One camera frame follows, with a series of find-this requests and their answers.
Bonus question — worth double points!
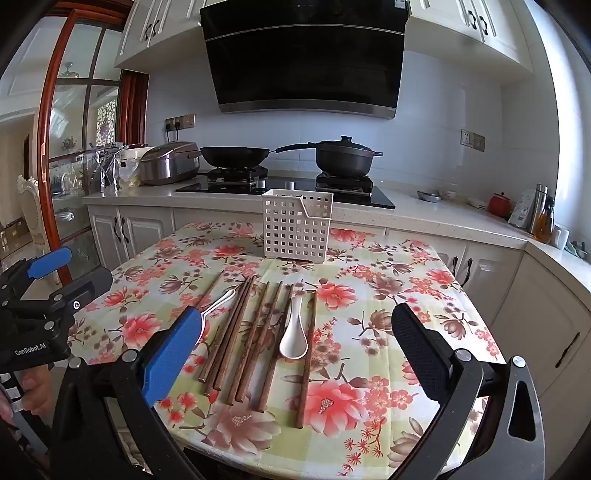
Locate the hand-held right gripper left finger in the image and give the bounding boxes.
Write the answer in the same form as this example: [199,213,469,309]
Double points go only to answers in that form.
[51,305,206,480]

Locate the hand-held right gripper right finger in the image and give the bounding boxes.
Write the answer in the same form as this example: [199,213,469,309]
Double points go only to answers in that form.
[390,302,548,480]

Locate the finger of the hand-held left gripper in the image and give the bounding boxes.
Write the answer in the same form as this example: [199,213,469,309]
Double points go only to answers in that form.
[9,267,114,325]
[0,247,74,302]

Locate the set of wooden chopsticks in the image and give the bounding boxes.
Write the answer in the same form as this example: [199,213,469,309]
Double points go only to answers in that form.
[185,271,319,429]

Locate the metal spoon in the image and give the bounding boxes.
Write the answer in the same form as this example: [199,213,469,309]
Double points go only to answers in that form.
[196,290,237,344]

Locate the brown wooden chopstick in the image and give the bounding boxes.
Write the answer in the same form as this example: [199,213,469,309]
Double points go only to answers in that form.
[235,281,284,404]

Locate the white ceramic spoon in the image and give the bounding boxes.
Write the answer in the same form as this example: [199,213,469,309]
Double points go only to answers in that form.
[278,295,311,360]

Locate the white plastic utensil basket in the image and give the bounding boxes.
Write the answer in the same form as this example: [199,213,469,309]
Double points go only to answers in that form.
[262,188,334,265]

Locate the person's left hand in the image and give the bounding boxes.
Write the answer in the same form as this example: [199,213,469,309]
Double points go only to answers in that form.
[0,364,58,420]

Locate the white ornate chair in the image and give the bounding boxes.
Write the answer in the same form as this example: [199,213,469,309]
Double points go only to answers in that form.
[17,175,51,259]

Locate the floral tablecloth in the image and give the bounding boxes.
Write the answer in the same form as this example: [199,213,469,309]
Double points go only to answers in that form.
[67,220,506,478]

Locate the silver foil bag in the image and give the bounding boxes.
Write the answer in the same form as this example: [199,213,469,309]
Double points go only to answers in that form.
[95,148,122,193]

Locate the clear plastic bag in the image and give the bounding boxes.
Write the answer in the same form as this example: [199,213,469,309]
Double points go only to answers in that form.
[117,145,155,189]

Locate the silver rice cooker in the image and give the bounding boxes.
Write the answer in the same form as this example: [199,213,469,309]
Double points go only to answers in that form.
[139,141,202,186]

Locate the black gas cooktop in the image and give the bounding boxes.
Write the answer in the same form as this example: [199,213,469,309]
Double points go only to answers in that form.
[175,166,396,209]

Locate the red wooden glass door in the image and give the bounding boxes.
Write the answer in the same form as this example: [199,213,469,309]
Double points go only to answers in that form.
[39,9,151,287]

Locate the white packet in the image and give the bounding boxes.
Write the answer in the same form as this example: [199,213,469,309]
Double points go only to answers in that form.
[508,188,536,229]

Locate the oil bottle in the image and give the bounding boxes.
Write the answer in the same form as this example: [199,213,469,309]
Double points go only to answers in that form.
[536,197,555,244]

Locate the steel bottle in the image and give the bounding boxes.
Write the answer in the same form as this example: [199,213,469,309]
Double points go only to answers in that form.
[529,184,549,235]

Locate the black frying pan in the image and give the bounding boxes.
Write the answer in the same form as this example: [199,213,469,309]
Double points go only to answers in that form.
[199,143,319,169]

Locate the black pot with lid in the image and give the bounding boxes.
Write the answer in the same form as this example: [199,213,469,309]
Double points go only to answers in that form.
[315,135,384,178]

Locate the white upper cabinet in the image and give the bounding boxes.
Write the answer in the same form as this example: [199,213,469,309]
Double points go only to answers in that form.
[406,0,536,77]
[114,0,206,70]

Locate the black range hood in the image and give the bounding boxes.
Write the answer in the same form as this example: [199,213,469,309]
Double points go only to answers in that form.
[199,0,411,121]

